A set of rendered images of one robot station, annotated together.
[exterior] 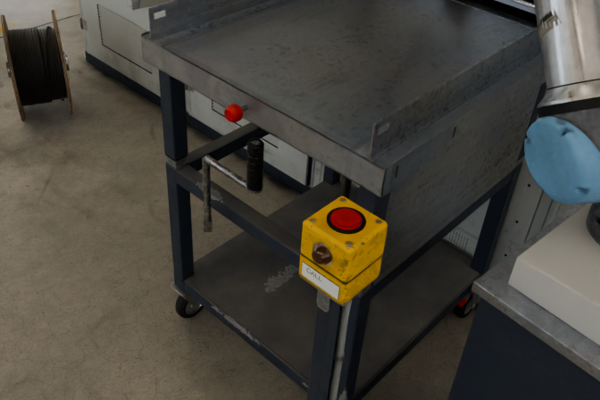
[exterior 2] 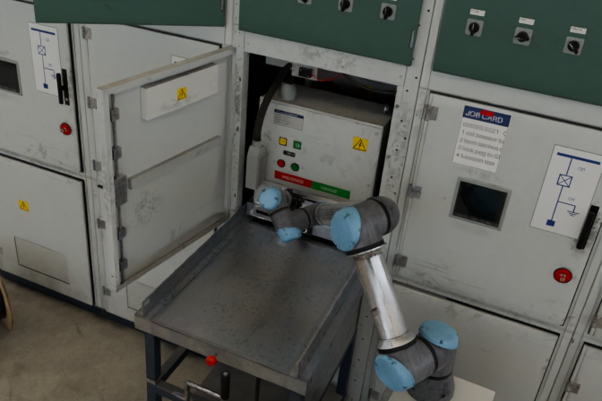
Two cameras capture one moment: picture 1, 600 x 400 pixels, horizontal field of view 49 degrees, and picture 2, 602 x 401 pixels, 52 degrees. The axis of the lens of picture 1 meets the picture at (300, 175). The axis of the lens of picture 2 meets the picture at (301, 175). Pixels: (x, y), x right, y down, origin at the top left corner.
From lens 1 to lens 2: 0.99 m
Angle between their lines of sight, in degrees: 19
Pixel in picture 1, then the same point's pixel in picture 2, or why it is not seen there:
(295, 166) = not seen: hidden behind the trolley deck
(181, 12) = (157, 294)
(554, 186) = (391, 385)
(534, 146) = (379, 367)
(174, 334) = not seen: outside the picture
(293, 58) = (230, 312)
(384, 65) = (281, 306)
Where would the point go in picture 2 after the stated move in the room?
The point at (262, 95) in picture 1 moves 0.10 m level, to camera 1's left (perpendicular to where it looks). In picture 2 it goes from (225, 346) to (193, 351)
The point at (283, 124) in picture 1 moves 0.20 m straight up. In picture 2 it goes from (242, 362) to (245, 312)
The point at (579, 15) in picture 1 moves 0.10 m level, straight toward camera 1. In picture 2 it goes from (388, 309) to (389, 333)
